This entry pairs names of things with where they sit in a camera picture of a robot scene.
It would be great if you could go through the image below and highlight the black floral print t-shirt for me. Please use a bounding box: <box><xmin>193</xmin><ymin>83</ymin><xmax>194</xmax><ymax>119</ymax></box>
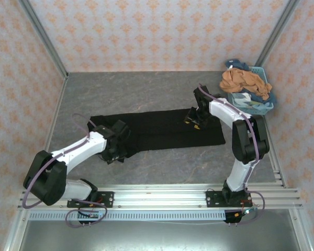
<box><xmin>90</xmin><ymin>108</ymin><xmax>226</xmax><ymax>159</ymax></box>

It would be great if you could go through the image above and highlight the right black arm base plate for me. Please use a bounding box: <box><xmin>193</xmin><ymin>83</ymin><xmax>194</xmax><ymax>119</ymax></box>
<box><xmin>206</xmin><ymin>189</ymin><xmax>253</xmax><ymax>209</ymax></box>

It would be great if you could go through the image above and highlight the grey slotted cable duct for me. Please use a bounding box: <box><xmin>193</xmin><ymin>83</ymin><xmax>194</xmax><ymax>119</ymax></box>
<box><xmin>28</xmin><ymin>211</ymin><xmax>227</xmax><ymax>222</ymax></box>

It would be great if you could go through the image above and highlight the aluminium corner post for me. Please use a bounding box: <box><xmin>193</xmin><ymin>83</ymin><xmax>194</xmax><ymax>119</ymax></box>
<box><xmin>257</xmin><ymin>0</ymin><xmax>300</xmax><ymax>69</ymax></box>
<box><xmin>18</xmin><ymin>0</ymin><xmax>69</xmax><ymax>79</ymax></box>

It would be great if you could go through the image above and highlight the right aluminium corner post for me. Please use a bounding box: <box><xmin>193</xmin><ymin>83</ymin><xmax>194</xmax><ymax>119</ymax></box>
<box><xmin>257</xmin><ymin>0</ymin><xmax>300</xmax><ymax>69</ymax></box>

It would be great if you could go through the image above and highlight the left aluminium side rail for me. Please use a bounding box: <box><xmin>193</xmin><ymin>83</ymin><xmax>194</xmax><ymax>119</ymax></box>
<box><xmin>31</xmin><ymin>78</ymin><xmax>68</xmax><ymax>189</ymax></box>

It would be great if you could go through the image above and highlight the aluminium mounting rail beam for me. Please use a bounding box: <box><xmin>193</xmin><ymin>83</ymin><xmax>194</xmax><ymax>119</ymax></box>
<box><xmin>17</xmin><ymin>184</ymin><xmax>303</xmax><ymax>210</ymax></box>

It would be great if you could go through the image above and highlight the light blue laundry basket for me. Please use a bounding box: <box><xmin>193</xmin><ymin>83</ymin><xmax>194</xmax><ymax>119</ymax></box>
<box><xmin>227</xmin><ymin>66</ymin><xmax>275</xmax><ymax>117</ymax></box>

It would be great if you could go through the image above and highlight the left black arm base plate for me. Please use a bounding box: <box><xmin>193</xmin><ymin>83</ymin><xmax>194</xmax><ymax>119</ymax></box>
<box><xmin>67</xmin><ymin>191</ymin><xmax>115</xmax><ymax>209</ymax></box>

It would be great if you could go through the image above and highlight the left aluminium corner post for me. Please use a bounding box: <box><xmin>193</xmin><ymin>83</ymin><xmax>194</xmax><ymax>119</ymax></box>
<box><xmin>18</xmin><ymin>0</ymin><xmax>69</xmax><ymax>79</ymax></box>

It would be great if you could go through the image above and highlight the orange t-shirt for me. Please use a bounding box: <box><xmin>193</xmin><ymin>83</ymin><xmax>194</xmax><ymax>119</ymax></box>
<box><xmin>219</xmin><ymin>68</ymin><xmax>273</xmax><ymax>100</ymax></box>

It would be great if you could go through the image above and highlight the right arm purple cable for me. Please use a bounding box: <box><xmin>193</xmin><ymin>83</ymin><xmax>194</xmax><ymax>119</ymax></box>
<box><xmin>198</xmin><ymin>83</ymin><xmax>266</xmax><ymax>225</ymax></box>

